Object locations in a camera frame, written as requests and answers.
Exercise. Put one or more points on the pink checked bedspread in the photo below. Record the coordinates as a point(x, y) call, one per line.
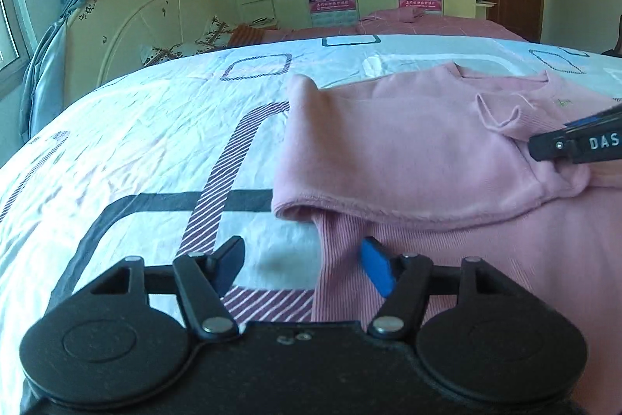
point(452, 27)

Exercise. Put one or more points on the patterned white bed sheet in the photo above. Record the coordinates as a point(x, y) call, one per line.
point(146, 128)

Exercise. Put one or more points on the white round headboard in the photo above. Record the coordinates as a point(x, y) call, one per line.
point(146, 6)

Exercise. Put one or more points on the pink knit sweater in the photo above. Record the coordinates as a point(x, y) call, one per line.
point(413, 142)

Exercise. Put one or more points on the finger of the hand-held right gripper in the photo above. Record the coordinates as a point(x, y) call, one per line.
point(595, 117)
point(583, 145)

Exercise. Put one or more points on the pink crumpled cloth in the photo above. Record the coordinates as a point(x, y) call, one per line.
point(396, 14)

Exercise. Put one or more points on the patterned white pillow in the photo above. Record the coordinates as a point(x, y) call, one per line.
point(216, 35)

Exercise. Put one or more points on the window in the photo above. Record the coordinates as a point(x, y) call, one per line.
point(7, 31)

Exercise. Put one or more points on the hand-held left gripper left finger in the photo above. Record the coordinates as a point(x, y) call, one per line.
point(228, 260)

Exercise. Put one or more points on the orange striped pillow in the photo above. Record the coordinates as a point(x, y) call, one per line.
point(245, 36)

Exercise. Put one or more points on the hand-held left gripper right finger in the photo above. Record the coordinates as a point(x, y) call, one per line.
point(376, 264)

